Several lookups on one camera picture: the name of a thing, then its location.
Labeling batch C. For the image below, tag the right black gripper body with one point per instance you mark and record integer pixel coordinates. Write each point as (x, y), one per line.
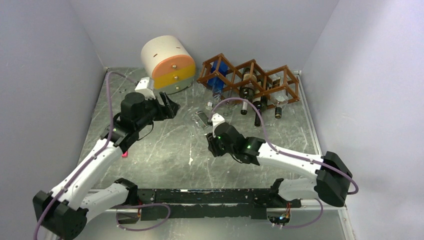
(218, 148)

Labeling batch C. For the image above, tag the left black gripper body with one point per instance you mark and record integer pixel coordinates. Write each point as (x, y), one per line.
(154, 111)

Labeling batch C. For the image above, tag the clear bottle white cap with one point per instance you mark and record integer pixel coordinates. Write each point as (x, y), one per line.
(197, 119)

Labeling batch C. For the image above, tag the clear glass bottle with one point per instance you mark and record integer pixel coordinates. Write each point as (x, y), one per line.
(228, 108)

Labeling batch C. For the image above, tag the blue square bottle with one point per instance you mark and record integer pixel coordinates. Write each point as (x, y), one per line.
(216, 85)

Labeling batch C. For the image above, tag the dark wine bottle red label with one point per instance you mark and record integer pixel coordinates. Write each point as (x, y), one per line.
(247, 91)

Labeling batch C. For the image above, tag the small black gold-capped bottle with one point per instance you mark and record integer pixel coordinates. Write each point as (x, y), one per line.
(279, 98)

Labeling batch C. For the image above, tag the brown wooden wine rack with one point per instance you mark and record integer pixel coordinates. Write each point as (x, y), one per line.
(234, 78)

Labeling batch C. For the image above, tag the green wine bottle white label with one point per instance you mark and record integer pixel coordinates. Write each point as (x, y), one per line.
(261, 104)

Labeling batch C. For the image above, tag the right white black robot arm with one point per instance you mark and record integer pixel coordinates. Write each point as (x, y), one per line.
(323, 177)

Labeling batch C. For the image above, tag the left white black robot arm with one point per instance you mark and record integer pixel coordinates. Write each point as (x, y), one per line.
(65, 210)

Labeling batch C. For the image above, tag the cream orange cylindrical container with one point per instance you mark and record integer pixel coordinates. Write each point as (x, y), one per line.
(168, 63)

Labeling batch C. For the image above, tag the pink plastic tool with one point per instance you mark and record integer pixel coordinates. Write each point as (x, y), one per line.
(125, 154)

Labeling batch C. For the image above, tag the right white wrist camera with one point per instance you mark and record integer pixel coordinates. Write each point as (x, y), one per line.
(216, 120)

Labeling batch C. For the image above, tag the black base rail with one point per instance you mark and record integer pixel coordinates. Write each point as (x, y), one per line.
(207, 203)

